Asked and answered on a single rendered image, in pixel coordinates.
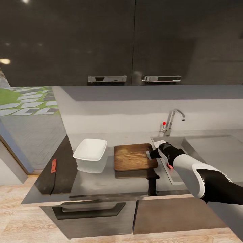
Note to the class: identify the parer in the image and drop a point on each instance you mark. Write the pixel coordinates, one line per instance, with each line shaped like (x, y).
(53, 171)

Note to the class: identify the drop in sink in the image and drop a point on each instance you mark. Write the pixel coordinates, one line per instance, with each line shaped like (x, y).
(223, 152)

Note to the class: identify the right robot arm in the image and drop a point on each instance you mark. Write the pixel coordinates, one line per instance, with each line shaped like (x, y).
(207, 183)

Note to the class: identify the fixed window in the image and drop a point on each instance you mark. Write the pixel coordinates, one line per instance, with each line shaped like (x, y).
(31, 126)

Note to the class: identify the dishwasher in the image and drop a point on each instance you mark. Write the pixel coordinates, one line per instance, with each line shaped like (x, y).
(94, 219)

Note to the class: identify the bowl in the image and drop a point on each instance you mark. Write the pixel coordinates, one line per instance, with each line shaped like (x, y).
(90, 150)

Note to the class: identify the cutting board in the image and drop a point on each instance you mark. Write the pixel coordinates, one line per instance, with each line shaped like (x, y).
(133, 157)

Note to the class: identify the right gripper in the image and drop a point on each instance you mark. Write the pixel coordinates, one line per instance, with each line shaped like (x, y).
(154, 154)

